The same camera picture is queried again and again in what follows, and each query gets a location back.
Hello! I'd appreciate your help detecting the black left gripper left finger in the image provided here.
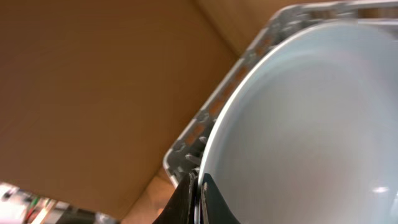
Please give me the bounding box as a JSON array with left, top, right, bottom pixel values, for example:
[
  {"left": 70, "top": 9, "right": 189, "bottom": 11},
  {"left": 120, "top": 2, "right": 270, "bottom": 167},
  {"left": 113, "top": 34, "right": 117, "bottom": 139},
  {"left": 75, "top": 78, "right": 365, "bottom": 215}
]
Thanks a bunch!
[{"left": 153, "top": 172, "right": 197, "bottom": 224}]

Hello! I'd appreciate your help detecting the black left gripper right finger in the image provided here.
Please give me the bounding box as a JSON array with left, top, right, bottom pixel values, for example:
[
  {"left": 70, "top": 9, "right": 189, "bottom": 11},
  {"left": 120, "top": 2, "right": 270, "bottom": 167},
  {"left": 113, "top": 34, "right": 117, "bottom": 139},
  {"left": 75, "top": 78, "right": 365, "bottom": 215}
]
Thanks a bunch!
[{"left": 200, "top": 173, "right": 239, "bottom": 224}]

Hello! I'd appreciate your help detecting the light blue plate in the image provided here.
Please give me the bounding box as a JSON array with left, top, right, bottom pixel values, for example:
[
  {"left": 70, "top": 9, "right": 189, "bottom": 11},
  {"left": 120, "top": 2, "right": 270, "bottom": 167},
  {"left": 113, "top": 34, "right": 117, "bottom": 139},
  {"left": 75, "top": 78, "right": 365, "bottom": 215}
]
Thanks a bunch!
[{"left": 197, "top": 21, "right": 397, "bottom": 223}]

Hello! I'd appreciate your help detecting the grey dishwasher rack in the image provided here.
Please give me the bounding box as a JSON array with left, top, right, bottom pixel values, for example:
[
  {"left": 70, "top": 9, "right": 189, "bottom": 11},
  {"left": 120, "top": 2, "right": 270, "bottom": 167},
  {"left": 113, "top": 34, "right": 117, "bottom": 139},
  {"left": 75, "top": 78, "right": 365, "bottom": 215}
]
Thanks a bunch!
[{"left": 163, "top": 1, "right": 397, "bottom": 187}]

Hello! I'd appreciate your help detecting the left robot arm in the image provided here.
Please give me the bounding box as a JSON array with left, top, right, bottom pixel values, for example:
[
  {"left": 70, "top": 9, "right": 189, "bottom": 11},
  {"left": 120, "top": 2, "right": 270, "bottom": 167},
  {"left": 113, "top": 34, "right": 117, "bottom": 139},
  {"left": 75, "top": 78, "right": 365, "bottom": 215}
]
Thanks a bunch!
[{"left": 1, "top": 169, "right": 188, "bottom": 223}]

